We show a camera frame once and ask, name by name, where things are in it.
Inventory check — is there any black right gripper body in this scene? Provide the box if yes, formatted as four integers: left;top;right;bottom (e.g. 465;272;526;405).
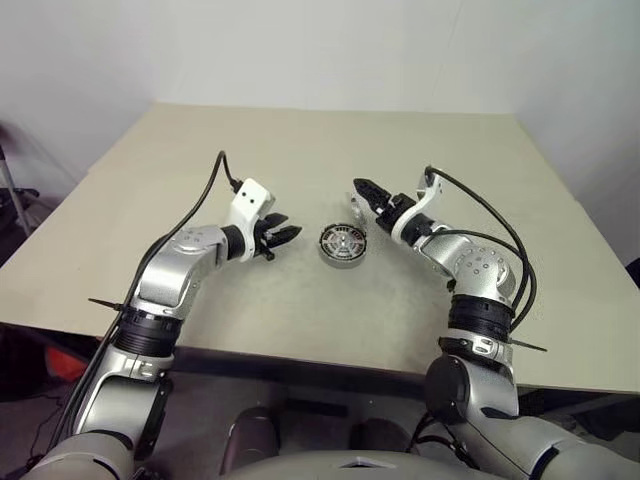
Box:
375;192;418;234

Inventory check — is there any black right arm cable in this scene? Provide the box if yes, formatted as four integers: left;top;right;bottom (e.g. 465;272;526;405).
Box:
424;166;536;334

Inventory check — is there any dark brown rounded shape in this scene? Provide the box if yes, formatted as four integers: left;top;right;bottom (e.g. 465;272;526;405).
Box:
219;405;279;476

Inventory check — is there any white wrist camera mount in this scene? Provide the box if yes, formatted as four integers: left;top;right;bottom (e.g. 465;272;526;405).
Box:
390;166;445;240
222;178;277;264

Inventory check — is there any copper wound motor stator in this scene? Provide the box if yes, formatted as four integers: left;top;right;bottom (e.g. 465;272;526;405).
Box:
318;223;369;269

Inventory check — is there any orange object under table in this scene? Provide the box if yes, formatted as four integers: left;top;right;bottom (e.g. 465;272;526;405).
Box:
47;344;87;386

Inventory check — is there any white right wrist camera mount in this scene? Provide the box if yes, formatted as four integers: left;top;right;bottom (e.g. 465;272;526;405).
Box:
390;166;445;240

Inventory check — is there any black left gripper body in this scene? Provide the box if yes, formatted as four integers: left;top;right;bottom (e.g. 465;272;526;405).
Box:
251;218;279;262

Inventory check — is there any black table frame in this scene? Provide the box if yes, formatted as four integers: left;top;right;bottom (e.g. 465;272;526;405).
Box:
169;344;640;441

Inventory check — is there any grey robot torso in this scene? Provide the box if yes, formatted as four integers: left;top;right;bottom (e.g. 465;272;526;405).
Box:
234;449;501;480

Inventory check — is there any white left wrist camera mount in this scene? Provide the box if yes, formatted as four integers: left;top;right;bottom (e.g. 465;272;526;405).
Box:
222;178;277;264

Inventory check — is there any grey toothed gear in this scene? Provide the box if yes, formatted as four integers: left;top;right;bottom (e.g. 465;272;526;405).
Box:
348;191;374;225

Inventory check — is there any silver tripod stand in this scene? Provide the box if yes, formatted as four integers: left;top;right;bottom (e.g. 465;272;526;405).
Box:
0;127;41;236

